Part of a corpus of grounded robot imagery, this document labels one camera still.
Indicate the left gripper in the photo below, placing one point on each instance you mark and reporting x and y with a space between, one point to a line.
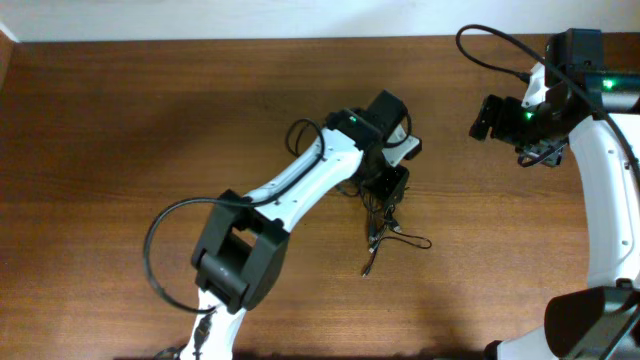
388 187

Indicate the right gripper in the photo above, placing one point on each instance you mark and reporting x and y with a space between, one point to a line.
545 153

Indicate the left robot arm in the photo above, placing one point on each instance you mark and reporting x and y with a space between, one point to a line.
242 248

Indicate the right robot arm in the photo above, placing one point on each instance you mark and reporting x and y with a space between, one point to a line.
574 102

